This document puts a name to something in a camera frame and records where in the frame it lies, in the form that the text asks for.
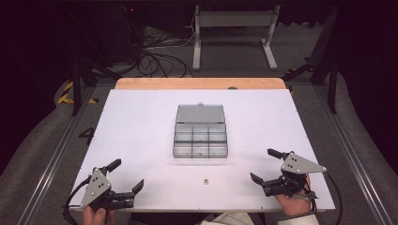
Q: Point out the white table board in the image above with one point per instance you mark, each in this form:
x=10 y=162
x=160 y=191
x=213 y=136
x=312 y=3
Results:
x=140 y=140

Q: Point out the person's right hand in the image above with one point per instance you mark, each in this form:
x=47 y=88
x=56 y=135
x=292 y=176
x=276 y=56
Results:
x=294 y=204

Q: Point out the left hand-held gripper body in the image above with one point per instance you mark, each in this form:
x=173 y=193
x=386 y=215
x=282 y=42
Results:
x=95 y=189

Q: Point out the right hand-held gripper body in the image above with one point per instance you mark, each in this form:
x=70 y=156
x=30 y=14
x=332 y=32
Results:
x=297 y=165

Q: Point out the black tripod stand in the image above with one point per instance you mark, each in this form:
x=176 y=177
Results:
x=331 y=90
x=76 y=90

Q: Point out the aluminium floor rail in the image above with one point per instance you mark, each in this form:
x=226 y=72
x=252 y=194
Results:
x=353 y=162
x=51 y=162

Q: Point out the wooden table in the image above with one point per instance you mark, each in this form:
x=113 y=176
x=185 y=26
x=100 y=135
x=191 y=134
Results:
x=175 y=83

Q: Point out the dark equipment cabinet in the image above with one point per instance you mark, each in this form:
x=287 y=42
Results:
x=125 y=31

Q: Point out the clear plastic compartment box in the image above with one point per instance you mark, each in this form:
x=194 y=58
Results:
x=200 y=131

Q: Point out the person's white trousers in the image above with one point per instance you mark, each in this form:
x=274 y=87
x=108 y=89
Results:
x=230 y=219

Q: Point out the person's left hand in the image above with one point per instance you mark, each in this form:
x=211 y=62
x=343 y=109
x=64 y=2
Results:
x=97 y=216

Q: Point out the white metal stand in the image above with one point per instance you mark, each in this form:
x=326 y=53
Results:
x=234 y=18

